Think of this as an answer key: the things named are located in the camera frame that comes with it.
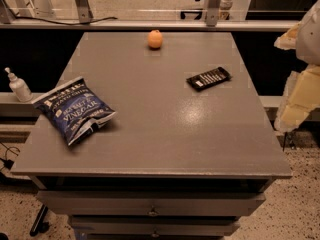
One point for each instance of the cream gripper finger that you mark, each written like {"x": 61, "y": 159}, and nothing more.
{"x": 287, "y": 40}
{"x": 300, "y": 97}

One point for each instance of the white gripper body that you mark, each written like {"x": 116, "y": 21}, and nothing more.
{"x": 309, "y": 39}

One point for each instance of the black rxbar chocolate bar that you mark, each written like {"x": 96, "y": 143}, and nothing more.
{"x": 209, "y": 79}

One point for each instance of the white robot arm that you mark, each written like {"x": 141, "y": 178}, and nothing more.
{"x": 301, "y": 93}

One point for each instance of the grey metal strut right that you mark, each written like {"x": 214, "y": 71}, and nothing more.
{"x": 212, "y": 12}

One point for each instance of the grey metal strut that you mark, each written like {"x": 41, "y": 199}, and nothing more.
{"x": 84, "y": 11}
{"x": 212, "y": 12}

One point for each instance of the grey drawer cabinet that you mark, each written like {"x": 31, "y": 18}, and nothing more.
{"x": 165, "y": 136}

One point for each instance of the orange fruit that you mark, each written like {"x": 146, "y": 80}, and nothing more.
{"x": 155, "y": 39}

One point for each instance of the grey metal strut left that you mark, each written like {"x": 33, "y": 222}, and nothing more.
{"x": 84, "y": 11}

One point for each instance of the blue vinegar chips bag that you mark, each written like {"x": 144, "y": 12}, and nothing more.
{"x": 74, "y": 110}

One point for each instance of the drawer with knob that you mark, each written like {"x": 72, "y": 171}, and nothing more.
{"x": 157, "y": 226}
{"x": 151, "y": 203}

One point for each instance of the top drawer with knob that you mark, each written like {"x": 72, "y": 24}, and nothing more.
{"x": 151, "y": 203}

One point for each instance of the white pump bottle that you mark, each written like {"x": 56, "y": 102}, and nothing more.
{"x": 19, "y": 87}

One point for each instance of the black stand leg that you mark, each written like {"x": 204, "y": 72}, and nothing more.
{"x": 39, "y": 225}

